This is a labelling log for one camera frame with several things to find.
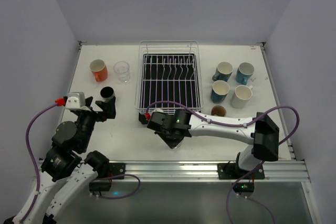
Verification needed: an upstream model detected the clear faceted glass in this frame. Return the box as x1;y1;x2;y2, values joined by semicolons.
113;61;130;82

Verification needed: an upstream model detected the orange cup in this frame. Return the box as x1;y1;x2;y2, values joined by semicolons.
89;59;108;82

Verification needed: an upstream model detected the dark blue mug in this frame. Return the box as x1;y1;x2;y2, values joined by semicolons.
236;62;255;85

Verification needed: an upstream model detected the aluminium rail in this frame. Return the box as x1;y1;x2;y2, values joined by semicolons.
110;161;310;182

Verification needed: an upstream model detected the grey-blue faceted cup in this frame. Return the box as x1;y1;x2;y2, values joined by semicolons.
212;62;233;82

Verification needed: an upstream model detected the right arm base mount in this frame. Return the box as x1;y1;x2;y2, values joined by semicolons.
217;161;265;180

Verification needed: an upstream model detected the dark brown cup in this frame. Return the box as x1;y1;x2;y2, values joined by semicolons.
211;105;227;117

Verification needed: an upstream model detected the controller box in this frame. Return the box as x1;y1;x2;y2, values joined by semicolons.
89;182;111;196
232;182;255;196

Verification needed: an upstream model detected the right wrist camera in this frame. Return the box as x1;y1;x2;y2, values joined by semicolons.
144;108;164;120

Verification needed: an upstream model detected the left controller box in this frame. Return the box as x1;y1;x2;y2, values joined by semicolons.
89;182;111;196

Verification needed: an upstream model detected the white faceted cup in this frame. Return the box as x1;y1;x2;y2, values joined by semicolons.
230;85;253;109

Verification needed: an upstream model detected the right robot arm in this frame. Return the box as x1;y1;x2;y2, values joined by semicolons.
147;109;279;172

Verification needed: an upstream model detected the brown striped cup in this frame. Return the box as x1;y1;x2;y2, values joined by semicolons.
100;87;115;102

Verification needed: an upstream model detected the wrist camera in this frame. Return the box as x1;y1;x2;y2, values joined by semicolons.
65;92;86;110
144;108;164;120

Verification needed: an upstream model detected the black drip tray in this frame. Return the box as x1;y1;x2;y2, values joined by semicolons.
135;51;204;125

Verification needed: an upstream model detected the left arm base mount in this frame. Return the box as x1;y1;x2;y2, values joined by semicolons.
97;162;126;179

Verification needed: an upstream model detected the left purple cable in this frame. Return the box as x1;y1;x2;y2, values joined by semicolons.
18;98;141;222

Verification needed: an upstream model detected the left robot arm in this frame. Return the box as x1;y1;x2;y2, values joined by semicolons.
4;92;116;223

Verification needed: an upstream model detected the right controller box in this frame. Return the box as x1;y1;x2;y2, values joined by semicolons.
232;182;255;196

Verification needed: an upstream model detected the white wire dish rack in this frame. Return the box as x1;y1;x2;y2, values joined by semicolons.
135;40;204;114

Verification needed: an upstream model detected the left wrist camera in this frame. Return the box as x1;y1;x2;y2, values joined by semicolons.
65;92;86;110

